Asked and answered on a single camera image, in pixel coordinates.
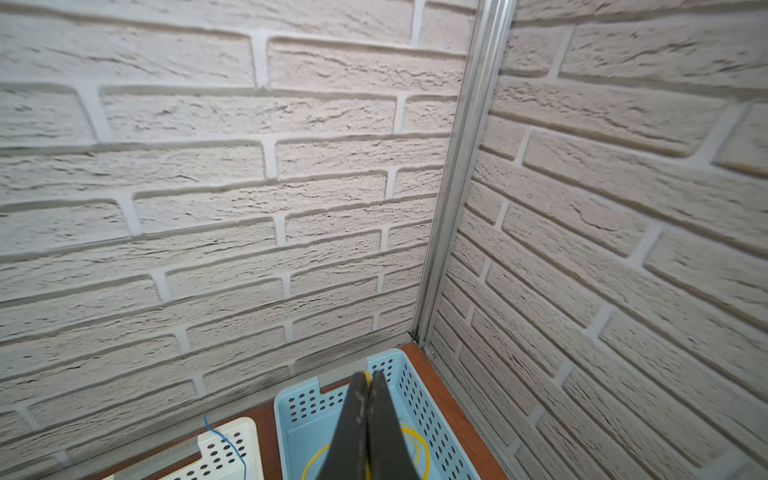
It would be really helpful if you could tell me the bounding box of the blue perforated basket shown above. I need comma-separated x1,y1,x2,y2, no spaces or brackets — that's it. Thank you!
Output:
274,349,479,479

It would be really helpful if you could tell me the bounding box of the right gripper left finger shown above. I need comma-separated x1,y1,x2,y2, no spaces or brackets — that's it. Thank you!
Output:
317,372,368,479

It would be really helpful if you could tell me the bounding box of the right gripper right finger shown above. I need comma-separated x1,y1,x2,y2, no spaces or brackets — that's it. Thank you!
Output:
367,371,419,480

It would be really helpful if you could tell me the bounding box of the white perforated basket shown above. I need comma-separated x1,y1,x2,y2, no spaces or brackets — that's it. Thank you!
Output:
162,417,264,480

